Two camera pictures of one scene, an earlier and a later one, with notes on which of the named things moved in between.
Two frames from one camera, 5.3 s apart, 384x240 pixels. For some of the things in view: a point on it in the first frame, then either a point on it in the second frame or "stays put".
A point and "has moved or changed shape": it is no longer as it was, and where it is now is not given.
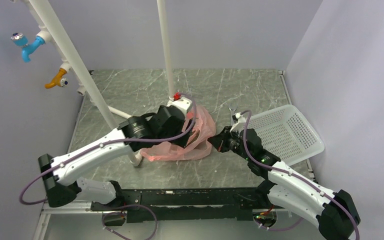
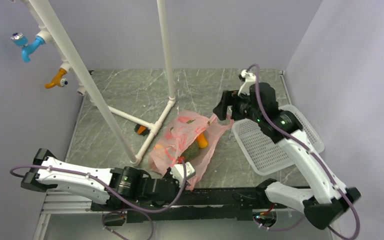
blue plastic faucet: (21, 40) stays put
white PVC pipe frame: (49, 29) stays put
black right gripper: (220, 141) to (229, 98)
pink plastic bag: (199, 138) has moved or changed shape
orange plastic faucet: (58, 80) stays put
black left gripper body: (178, 131) to (178, 186)
